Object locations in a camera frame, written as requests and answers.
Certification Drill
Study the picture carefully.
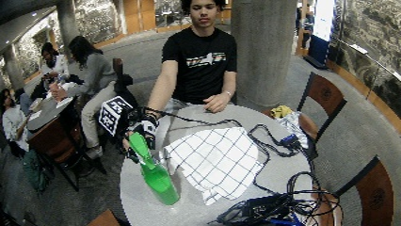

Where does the black looped cable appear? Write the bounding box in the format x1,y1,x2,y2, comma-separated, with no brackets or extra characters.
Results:
246,123,310,194

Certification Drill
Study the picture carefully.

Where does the clear plastic bag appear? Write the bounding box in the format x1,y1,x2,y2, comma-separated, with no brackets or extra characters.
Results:
274,110,310,151

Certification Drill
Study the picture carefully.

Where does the black bag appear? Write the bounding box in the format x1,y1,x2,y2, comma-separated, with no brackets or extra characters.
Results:
113,73,139,108

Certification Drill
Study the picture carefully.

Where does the tangle of black cables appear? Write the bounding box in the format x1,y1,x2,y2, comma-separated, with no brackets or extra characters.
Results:
285,170,345,226

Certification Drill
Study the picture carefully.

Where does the round grey side table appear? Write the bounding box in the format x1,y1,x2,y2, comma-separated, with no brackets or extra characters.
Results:
25,82,81,134

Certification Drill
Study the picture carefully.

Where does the wooden chair with black frame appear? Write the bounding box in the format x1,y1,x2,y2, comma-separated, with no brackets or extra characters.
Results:
310,154,395,226
86,209,122,226
262,72,347,159
111,57,125,80
28,123,107,193

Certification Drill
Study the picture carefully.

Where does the slim concrete pillar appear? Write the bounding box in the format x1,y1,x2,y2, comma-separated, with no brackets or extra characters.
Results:
54,0,81,49

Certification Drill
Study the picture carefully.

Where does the white checked cloth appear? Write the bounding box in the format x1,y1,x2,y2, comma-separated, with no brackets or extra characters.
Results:
159,126,263,206

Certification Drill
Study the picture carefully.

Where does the the person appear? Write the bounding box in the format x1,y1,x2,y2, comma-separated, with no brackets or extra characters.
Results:
143,0,238,115

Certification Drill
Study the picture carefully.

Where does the metal wall handrail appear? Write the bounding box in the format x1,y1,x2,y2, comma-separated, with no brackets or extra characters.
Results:
331,37,401,83

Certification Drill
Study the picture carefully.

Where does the green backpack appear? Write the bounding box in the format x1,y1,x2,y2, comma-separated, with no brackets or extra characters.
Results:
20,149,50,193

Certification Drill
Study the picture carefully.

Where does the green spray bottle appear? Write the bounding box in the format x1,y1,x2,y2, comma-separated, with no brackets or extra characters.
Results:
126,131,181,206

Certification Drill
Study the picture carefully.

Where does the blue cable connector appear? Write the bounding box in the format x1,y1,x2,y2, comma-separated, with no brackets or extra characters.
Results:
279,134,302,149

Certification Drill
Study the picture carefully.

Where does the white marker cube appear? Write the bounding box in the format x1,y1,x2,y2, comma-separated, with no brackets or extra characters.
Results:
97,95,135,137

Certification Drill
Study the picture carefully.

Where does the black electronics box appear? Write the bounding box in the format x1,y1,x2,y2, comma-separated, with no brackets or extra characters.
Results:
217,192,294,226

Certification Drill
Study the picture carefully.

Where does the yellow crumpled cloth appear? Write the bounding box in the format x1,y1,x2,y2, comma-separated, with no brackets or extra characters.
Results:
269,105,294,120

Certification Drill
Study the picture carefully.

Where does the white paper sheet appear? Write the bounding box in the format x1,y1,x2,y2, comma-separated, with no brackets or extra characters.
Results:
53,96,74,109
28,109,44,122

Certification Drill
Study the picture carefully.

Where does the wide concrete pillar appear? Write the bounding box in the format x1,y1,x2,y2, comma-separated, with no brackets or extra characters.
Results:
229,0,299,108

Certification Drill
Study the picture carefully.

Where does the thin black glove cable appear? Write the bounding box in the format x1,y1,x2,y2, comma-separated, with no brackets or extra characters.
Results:
142,106,243,128

